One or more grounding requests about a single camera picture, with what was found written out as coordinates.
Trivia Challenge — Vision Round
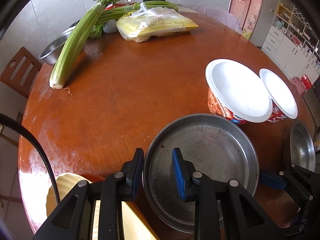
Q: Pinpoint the small stainless steel bowl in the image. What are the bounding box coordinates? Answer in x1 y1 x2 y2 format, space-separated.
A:
283 120 316 172

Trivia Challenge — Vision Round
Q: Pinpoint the orange bear-shaped plate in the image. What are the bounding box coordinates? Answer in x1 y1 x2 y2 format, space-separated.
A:
78 173 105 183

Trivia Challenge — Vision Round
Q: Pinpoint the round metal pan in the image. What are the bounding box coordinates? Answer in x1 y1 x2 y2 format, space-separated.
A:
143 114 259 233

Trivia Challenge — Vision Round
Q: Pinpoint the yellow shell-shaped plate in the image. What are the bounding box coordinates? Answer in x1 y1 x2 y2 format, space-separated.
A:
54 172 159 239

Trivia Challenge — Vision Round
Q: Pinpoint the red noodle cup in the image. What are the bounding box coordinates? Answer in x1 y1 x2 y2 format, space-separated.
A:
259 68 298 123
205 59 272 123

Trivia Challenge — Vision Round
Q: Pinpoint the red small stool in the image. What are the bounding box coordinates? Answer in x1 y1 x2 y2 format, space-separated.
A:
300 74 312 90

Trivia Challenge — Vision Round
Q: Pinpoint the large steel bowl far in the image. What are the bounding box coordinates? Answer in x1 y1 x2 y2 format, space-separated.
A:
39 26 75 66

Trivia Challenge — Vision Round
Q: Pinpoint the white foam-netted fruit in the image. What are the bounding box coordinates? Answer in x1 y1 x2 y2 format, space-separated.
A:
103 20 118 34

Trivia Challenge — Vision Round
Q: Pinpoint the yellow noodles plastic bag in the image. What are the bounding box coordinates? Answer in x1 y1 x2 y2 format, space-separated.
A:
116 3 199 43

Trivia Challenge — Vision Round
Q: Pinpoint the brown slatted wooden chair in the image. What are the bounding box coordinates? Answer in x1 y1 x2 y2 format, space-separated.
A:
1 47 42 98

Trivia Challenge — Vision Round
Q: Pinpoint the white shelf cabinet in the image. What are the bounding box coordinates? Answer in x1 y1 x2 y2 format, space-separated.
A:
261 0 319 83

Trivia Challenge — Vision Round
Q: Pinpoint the large celery bunch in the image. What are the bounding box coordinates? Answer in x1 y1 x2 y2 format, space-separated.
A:
49 0 118 90

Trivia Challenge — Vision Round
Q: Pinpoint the purple cloth on chair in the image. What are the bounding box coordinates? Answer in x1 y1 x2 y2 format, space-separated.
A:
192 5 242 34

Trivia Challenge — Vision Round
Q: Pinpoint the pink hello kitty door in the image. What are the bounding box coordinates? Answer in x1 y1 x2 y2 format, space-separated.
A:
229 0 263 40

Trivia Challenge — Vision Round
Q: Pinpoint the black camera cable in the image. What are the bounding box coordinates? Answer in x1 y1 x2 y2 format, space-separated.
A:
0 113 61 205

